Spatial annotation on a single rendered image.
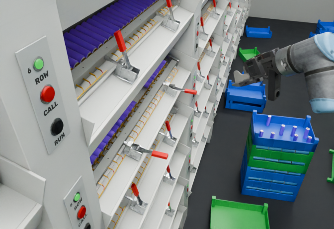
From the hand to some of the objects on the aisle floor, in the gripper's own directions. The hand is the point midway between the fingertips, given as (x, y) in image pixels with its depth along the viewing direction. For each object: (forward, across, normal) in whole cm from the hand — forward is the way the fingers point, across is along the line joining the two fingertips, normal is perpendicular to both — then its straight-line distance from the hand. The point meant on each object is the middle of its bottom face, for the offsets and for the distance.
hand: (238, 83), depth 108 cm
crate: (+31, -84, +87) cm, 125 cm away
